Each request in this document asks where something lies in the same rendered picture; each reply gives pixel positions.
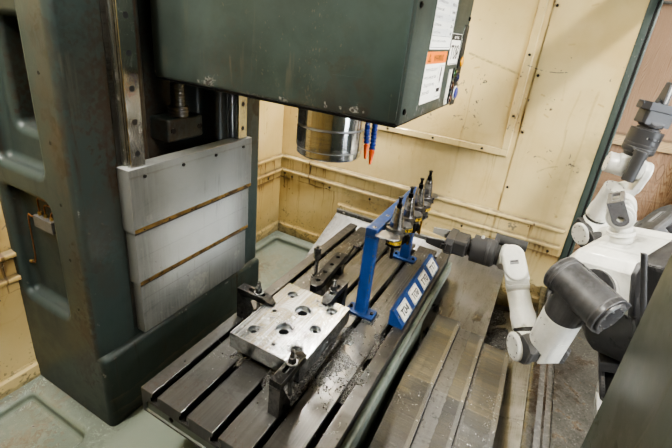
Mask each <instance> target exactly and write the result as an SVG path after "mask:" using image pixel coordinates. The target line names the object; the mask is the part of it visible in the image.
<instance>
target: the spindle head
mask: <svg viewBox="0 0 672 448"><path fill-rule="evenodd" d="M437 2H438V0H150V9H151V24H152V39H153V54H154V70H155V74H156V75H157V76H156V78H157V79H161V80H166V81H171V82H176V83H181V84H185V85H190V86H195V87H200V88H205V89H209V90H214V91H219V92H224V93H229V94H233V95H238V96H243V97H248V98H252V99H257V100H262V101H267V102H272V103H276V104H281V105H286V106H291V107H296V108H300V109H305V110H310V111H315V112H319V113H324V114H329V115H334V116H339V117H343V118H348V119H353V120H358V121H363V122H367V123H372V124H377V125H382V126H386V127H391V128H396V127H398V126H400V125H403V124H405V123H407V122H409V121H412V120H414V119H416V118H418V117H421V116H423V115H425V114H427V113H430V112H432V111H434V110H436V109H439V108H441V107H443V106H445V105H448V104H447V102H446V104H444V105H443V100H444V95H445V90H446V85H447V79H448V74H449V69H454V68H456V69H457V64H458V59H459V54H460V49H461V44H462V39H463V34H464V29H465V25H469V23H470V21H471V13H472V8H473V3H474V0H459V2H458V7H457V12H456V18H455V23H454V28H453V33H455V34H462V39H461V44H460V49H459V54H458V59H457V64H452V65H446V64H447V59H448V54H449V49H429V48H430V42H431V36H432V30H433V25H434V19H435V13H436V7H437ZM443 51H448V52H447V58H446V63H445V68H444V73H443V79H442V84H441V89H440V94H439V98H437V99H435V100H432V101H429V102H426V103H424V104H421V105H419V99H420V93H421V87H422V82H423V76H424V70H425V64H426V59H427V53H428V52H443Z"/></svg>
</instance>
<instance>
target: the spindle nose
mask: <svg viewBox="0 0 672 448"><path fill-rule="evenodd" d="M297 121H298V122H297V135H296V144H297V148H296V150H297V152H298V153H299V154H300V155H302V156H304V157H306V158H309V159H312V160H316V161H321V162H330V163H344V162H351V161H354V160H356V159H358V158H359V157H360V156H361V150H362V146H363V139H364V131H365V123H366V122H363V121H358V120H353V119H348V118H343V117H339V116H334V115H329V114H324V113H319V112H315V111H310V110H305V109H300V108H298V119H297Z"/></svg>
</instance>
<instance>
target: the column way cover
mask: <svg viewBox="0 0 672 448"><path fill-rule="evenodd" d="M251 155H252V137H248V136H247V138H243V139H240V140H237V139H235V138H227V139H223V140H219V141H216V142H212V143H208V144H204V145H200V146H196V147H192V148H188V149H185V150H181V151H177V152H173V153H169V154H165V155H161V156H158V157H154V158H150V159H146V160H145V164H146V165H144V166H140V167H136V168H133V169H130V168H128V166H119V167H116V171H117V180H118V189H119V198H120V207H121V216H122V225H123V230H125V231H126V241H127V250H128V259H129V269H130V278H131V282H133V288H134V297H135V307H136V316H137V325H138V329H140V330H141V331H143V332H147V331H148V330H150V329H151V328H153V327H155V326H156V325H158V324H159V323H161V322H162V321H164V320H165V319H167V318H168V317H170V316H171V315H173V314H174V313H176V312H177V311H179V310H180V309H182V308H183V307H185V306H186V305H188V304H189V303H191V302H192V301H194V300H195V299H197V298H198V297H200V296H201V295H203V294H204V293H206V292H207V291H209V290H210V289H212V288H213V287H215V286H216V285H218V284H219V283H221V282H222V281H224V280H225V279H227V278H228V277H230V276H231V275H233V274H234V273H236V272H237V271H239V270H240V269H242V268H243V267H245V229H247V228H248V188H249V187H250V186H251Z"/></svg>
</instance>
